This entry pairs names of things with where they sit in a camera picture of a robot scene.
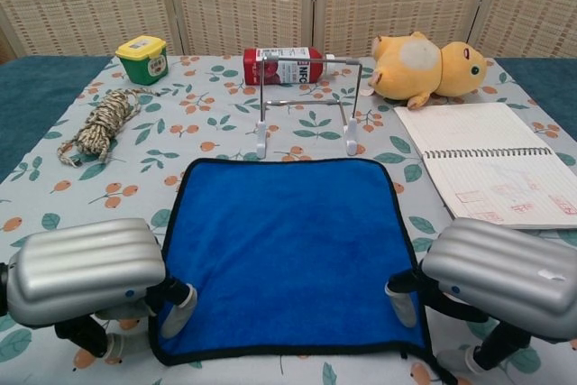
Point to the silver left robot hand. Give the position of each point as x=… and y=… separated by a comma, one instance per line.
x=85, y=263

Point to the blue microfiber cloth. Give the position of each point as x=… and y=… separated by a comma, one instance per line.
x=288, y=245

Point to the red juice bottle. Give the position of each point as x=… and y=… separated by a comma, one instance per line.
x=288, y=70

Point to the white spiral notebook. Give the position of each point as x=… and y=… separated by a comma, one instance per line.
x=473, y=132

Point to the green jar with yellow lid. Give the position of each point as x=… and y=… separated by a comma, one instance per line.
x=144, y=65

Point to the floral fruit print tablecloth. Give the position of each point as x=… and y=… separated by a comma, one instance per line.
x=90, y=195

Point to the metal wire stand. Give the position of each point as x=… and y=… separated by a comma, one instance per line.
x=352, y=137

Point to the teal table cover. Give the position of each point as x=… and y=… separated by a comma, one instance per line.
x=31, y=96

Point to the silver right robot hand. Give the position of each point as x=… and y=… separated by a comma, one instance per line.
x=505, y=268

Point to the yellow plush toy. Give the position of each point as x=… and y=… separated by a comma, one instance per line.
x=405, y=74

